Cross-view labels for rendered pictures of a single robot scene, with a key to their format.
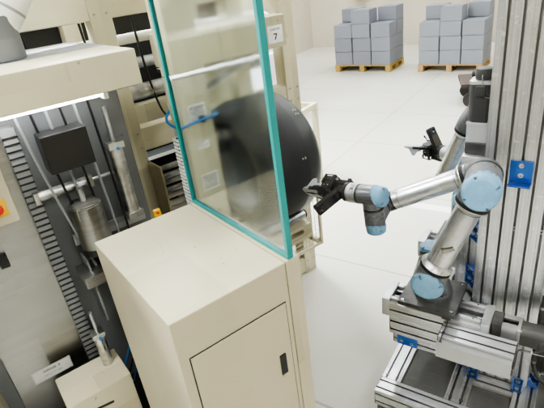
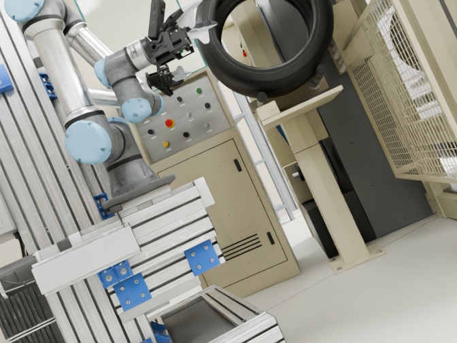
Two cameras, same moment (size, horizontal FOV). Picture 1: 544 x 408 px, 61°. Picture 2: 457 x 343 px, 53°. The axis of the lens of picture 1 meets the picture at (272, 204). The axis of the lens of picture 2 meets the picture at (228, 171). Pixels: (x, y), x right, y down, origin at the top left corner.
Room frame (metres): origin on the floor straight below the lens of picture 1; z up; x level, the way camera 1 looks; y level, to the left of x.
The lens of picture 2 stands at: (3.01, -1.83, 0.62)
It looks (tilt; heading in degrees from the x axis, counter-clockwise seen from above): 1 degrees up; 128
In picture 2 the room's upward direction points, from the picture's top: 24 degrees counter-clockwise
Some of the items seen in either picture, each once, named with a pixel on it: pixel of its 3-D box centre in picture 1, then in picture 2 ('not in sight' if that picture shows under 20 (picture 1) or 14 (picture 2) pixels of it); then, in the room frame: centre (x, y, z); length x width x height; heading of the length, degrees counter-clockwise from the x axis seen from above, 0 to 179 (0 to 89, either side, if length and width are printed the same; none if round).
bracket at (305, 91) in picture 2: not in sight; (288, 95); (1.93, 0.22, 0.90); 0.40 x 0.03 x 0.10; 34
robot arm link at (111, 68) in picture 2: not in sight; (117, 68); (2.10, -0.95, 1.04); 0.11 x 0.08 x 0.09; 28
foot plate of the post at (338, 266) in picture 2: not in sight; (355, 256); (1.87, 0.28, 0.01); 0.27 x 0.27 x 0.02; 34
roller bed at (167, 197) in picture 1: (177, 184); (344, 37); (2.22, 0.47, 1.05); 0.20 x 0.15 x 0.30; 124
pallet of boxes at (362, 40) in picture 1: (368, 38); not in sight; (9.56, -2.35, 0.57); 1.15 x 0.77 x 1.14; 53
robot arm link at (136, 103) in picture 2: not in sight; (134, 100); (2.10, -0.94, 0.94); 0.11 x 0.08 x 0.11; 118
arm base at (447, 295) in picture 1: (433, 282); not in sight; (1.51, -0.61, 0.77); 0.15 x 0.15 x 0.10
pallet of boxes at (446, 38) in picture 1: (455, 36); not in sight; (8.58, -3.67, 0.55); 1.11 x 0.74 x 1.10; 53
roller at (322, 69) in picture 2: not in sight; (317, 76); (2.14, 0.15, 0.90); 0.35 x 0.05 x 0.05; 124
